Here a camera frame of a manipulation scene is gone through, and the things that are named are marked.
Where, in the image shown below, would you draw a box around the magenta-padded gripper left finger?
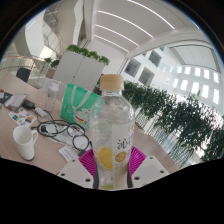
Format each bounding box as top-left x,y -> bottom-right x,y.
57,148 -> 99,190

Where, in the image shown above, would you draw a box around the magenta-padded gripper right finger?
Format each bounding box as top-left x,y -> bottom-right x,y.
127,145 -> 170,190

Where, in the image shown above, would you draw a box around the clear drink bottle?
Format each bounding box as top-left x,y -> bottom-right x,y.
89,73 -> 136,191

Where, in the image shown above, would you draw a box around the white printed card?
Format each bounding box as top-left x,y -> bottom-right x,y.
58,145 -> 80,163

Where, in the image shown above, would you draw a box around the row of green hedge plants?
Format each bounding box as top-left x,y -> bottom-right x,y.
121,79 -> 224,168

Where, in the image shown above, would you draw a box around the white ceramic mug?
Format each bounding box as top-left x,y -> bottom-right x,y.
12,125 -> 39,161

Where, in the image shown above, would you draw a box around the green tote bag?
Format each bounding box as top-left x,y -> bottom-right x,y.
60,83 -> 101,130

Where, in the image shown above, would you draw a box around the white power adapter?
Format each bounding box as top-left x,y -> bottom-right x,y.
34,107 -> 49,118

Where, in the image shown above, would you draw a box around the colourful sticker sheet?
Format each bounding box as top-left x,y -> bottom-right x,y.
8,107 -> 38,128

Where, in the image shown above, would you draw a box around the clear shaker bottle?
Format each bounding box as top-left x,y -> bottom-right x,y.
44,81 -> 61,113

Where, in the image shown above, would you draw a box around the black wallet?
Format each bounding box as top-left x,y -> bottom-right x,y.
21,99 -> 37,111

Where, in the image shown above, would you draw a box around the white cabinet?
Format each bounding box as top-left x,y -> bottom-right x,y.
53,49 -> 106,93

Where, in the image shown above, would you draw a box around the black chair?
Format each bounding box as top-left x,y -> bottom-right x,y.
15,67 -> 32,83

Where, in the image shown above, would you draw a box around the green plants atop cabinet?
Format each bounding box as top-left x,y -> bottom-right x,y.
65,44 -> 111,66

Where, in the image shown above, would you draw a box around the white staircase with railing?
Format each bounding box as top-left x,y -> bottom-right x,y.
3,0 -> 84,68

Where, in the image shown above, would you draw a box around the ceiling light strips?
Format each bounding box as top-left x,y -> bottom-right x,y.
94,0 -> 176,53

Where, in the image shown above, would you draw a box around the black cable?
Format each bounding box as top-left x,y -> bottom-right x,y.
31,109 -> 92,153

